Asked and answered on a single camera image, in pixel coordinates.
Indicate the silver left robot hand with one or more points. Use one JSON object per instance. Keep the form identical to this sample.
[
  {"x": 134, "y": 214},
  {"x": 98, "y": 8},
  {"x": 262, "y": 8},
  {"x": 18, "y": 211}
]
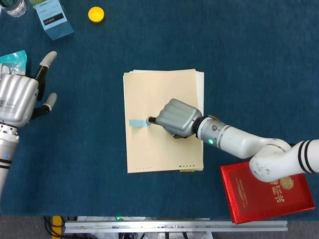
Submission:
[{"x": 17, "y": 99}]

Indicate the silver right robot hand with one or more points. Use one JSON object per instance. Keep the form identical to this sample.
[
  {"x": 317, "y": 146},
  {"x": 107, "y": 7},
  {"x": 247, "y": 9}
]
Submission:
[{"x": 179, "y": 117}]

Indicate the small blue sticky note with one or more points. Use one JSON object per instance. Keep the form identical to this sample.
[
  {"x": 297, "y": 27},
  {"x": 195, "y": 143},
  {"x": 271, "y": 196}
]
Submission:
[{"x": 137, "y": 123}]

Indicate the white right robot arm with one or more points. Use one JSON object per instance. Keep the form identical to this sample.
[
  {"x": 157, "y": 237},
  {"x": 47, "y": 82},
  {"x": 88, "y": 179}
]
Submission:
[{"x": 249, "y": 144}]

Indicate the pale yellow paper stack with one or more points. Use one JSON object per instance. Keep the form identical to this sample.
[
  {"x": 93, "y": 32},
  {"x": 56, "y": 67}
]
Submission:
[{"x": 159, "y": 87}]

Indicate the teal plastic snack bag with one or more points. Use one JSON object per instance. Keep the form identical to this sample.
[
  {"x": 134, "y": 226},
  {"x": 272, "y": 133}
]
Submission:
[{"x": 12, "y": 62}]

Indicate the blue cardboard carton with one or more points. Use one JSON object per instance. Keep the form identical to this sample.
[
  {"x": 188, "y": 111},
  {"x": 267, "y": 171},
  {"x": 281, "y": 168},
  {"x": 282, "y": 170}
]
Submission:
[{"x": 54, "y": 22}]

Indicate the dark blue table cloth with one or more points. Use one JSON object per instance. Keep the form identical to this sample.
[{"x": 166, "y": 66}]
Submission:
[{"x": 249, "y": 62}]

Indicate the clear glass cup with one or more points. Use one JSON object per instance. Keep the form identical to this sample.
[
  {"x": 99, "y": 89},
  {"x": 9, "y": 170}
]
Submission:
[{"x": 15, "y": 7}]

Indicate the red certificate folder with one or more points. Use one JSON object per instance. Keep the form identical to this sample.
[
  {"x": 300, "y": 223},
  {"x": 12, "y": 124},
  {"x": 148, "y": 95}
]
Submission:
[{"x": 249, "y": 199}]

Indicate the yellow bottle cap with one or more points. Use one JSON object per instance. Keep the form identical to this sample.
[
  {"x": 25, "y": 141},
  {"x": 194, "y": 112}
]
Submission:
[{"x": 96, "y": 15}]

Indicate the aluminium profile rail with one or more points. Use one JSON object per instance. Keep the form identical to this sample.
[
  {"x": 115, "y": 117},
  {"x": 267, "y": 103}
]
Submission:
[{"x": 174, "y": 226}]

